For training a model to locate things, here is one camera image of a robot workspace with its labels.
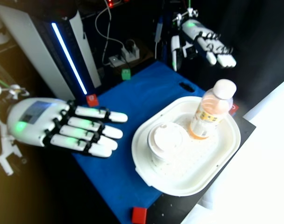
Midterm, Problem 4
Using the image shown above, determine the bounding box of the orange drink bottle white cap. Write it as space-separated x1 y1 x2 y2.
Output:
189 78 237 140

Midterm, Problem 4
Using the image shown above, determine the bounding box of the white plastic tray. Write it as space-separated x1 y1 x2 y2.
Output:
131 96 241 197

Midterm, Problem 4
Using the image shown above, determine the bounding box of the white power strip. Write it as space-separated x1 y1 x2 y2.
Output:
120 39 140 61

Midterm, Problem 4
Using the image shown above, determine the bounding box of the white hanging adapter with cord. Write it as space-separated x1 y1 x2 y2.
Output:
154 22 163 59

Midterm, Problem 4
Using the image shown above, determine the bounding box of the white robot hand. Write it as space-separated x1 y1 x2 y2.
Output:
7 98 128 158
171 20 237 72

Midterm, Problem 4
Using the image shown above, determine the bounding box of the white tower with blue light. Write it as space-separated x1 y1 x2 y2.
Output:
0 2 102 101

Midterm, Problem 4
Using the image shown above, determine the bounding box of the blue table mat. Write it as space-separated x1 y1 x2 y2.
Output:
71 61 238 224

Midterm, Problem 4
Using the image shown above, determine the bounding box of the red cube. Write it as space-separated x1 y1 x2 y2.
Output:
86 94 99 107
228 104 240 116
131 207 148 224

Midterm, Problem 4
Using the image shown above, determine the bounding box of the white lidded cup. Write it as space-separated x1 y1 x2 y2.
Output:
148 121 187 164

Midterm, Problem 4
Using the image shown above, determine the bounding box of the white power adapter box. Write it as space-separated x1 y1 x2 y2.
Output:
108 55 127 68

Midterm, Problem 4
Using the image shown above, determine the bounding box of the white cable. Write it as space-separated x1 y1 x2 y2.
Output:
94 0 127 66

